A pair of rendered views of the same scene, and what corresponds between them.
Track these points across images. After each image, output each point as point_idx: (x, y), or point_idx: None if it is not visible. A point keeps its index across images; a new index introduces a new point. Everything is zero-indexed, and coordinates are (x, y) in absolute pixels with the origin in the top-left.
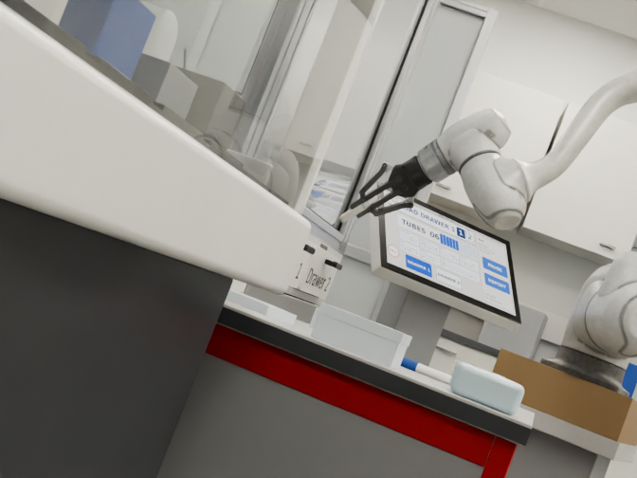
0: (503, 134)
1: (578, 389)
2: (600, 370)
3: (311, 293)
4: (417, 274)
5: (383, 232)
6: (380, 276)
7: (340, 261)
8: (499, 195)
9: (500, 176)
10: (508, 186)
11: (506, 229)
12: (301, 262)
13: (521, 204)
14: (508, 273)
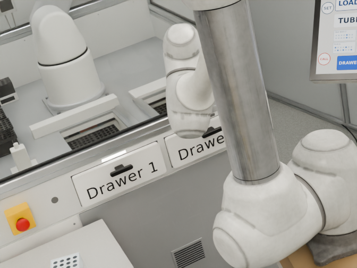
0: (177, 51)
1: (288, 264)
2: (316, 240)
3: (207, 154)
4: (348, 73)
5: (315, 44)
6: (321, 83)
7: (266, 94)
8: (169, 121)
9: (168, 102)
10: (172, 111)
11: (198, 137)
12: (150, 161)
13: (185, 124)
14: None
